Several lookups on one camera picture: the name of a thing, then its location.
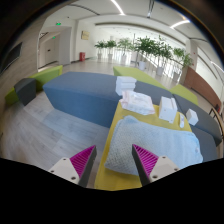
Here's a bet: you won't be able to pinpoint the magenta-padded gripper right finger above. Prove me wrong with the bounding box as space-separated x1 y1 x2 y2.
131 143 180 187

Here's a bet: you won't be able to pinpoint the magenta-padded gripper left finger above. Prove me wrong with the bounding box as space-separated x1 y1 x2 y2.
48 144 98 188

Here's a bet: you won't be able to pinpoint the light blue knitted towel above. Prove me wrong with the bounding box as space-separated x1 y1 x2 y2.
104 115 204 177

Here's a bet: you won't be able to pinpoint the white tube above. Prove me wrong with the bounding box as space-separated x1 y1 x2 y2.
179 113 186 129

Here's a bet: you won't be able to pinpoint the wide blue-grey upholstered bench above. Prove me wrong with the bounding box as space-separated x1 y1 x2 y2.
190 124 219 163

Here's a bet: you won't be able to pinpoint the large white box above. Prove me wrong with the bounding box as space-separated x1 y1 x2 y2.
158 96 179 124

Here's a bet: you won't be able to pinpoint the small white cube box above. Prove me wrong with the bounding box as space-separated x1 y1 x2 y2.
185 108 200 126

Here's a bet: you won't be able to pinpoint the white plastic-wrapped packet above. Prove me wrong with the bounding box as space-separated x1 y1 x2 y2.
119 90 156 116

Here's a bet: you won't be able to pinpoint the angled blue-grey upholstered bench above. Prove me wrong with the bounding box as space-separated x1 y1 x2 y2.
171 94 223 147

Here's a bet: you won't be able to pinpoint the long blue-grey upholstered bench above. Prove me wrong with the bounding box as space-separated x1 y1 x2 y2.
42 71 168 129

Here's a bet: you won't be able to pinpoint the stack of white tissue packs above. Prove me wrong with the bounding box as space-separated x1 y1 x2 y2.
115 75 138 97

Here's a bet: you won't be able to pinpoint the dark grey cube ottoman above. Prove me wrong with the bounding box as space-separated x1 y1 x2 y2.
13 77 37 106

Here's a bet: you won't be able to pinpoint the brown wooden counter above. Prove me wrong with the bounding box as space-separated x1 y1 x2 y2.
179 65 223 111

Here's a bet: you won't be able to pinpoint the long green upholstered bench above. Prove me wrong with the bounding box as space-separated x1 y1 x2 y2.
4 64 64 107

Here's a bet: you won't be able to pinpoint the row of potted plants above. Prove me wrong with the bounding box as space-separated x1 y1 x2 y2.
94 35 194 83

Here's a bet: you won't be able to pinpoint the ceiling strip lights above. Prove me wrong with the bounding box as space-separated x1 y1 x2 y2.
109 0 224 74

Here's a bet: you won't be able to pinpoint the wooden table with black frame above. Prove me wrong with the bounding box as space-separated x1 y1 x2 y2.
208 106 224 158

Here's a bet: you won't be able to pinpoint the dark wall panel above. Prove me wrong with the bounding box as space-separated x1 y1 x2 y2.
0 41 24 73

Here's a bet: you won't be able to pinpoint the framed yellow wall picture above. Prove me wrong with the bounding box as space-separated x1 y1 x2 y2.
80 30 90 41

